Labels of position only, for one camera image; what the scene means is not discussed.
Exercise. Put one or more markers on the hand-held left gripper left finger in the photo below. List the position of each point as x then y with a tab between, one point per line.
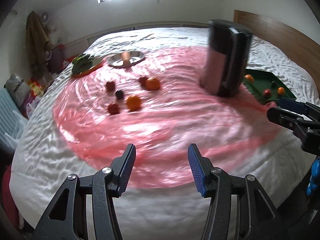
127	167

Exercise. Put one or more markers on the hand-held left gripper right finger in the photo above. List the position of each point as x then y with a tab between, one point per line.
196	167

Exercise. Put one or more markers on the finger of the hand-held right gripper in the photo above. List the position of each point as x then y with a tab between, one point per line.
291	105
280	116

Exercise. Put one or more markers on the orange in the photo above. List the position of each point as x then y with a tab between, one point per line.
152	83
249	78
133	102
281	90

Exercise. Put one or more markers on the green tray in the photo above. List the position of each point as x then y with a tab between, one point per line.
260	85

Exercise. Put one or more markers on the dark purple plum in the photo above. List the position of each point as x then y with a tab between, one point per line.
119	94

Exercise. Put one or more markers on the person's right hand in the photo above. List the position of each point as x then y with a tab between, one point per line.
314	177

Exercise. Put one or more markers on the pink plastic sheet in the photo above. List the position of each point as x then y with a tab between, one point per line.
150	130

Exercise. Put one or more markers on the wooden headboard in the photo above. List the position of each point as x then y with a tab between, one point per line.
275	30

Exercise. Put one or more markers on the black and pink kettle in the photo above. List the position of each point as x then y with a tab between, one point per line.
225	55

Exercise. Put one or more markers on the orange rimmed plate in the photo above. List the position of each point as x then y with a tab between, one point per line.
94	66

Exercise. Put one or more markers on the carrot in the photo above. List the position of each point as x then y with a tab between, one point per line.
125	56

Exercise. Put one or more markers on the striped white plate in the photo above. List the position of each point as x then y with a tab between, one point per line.
136	56

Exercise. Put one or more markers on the white plastic bag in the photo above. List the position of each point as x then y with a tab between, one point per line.
32	107

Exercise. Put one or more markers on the clear plastic bag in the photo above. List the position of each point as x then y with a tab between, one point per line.
18	127

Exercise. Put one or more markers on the green leafy vegetable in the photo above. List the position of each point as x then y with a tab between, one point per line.
80	61

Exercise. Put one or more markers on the red and yellow boxes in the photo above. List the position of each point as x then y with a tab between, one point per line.
36	87

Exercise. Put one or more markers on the red bag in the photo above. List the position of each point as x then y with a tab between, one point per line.
68	61

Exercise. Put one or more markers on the red cloth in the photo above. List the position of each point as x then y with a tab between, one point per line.
10	200

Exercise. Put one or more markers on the dark maroon suitcase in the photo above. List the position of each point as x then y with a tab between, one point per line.
55	58

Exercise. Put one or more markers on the light blue plastic case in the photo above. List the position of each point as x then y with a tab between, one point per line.
7	110

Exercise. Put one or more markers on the grey printed bag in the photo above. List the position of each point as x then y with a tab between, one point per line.
16	87

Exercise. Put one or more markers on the brown hanging coat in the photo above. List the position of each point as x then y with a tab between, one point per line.
37	40

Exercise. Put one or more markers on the white wall fan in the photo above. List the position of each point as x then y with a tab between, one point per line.
45	18

